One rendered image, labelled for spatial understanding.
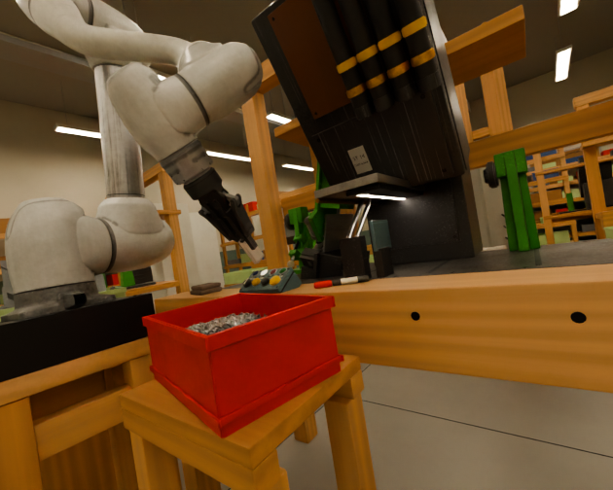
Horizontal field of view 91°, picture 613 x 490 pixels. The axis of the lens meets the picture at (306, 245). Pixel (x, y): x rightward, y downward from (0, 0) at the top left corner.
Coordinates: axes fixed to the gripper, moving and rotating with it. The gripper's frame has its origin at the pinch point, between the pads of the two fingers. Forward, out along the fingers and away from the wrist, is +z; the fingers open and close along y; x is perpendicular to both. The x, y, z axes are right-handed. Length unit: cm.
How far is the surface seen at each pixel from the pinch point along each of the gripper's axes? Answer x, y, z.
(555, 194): 605, 94, 398
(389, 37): 28, 37, -23
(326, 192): 13.5, 17.2, -2.6
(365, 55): 27.4, 31.4, -22.7
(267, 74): 102, -40, -33
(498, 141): 74, 48, 23
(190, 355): -30.5, 15.7, -5.2
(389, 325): -7.4, 29.7, 17.6
